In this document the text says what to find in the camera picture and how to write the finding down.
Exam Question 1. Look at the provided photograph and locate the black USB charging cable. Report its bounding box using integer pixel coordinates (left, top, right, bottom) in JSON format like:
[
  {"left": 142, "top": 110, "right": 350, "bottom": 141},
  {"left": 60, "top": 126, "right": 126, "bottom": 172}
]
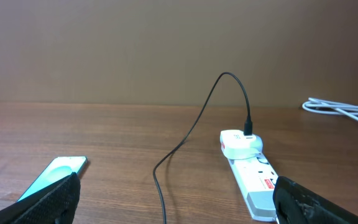
[{"left": 152, "top": 72, "right": 254, "bottom": 224}]

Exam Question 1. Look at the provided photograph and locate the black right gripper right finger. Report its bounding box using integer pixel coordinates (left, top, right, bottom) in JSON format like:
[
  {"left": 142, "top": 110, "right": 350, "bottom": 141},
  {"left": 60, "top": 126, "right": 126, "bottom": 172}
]
[{"left": 273, "top": 176, "right": 358, "bottom": 224}]

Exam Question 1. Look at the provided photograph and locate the white USB charger plug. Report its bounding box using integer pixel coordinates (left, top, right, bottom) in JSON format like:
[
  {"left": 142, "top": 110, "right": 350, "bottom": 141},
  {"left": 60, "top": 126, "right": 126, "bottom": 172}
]
[{"left": 220, "top": 129, "right": 263, "bottom": 160}]

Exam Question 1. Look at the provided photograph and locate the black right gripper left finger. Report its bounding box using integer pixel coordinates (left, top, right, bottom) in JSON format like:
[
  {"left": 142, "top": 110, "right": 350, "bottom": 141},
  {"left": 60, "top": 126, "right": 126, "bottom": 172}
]
[{"left": 0, "top": 172, "right": 81, "bottom": 224}]

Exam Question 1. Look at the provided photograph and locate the white power strip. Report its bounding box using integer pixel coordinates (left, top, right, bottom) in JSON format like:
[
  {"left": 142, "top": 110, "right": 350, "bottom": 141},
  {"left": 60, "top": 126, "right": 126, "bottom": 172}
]
[{"left": 227, "top": 153, "right": 278, "bottom": 222}]

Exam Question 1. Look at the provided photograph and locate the blue screen Galaxy smartphone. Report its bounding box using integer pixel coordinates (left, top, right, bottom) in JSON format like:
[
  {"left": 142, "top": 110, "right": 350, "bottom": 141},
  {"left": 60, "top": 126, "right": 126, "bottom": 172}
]
[{"left": 17, "top": 156, "right": 88, "bottom": 201}]

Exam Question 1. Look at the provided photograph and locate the white power strip cord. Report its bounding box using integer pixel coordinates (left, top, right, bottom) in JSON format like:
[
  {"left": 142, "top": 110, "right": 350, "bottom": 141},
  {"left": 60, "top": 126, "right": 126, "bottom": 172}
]
[{"left": 301, "top": 97, "right": 358, "bottom": 133}]

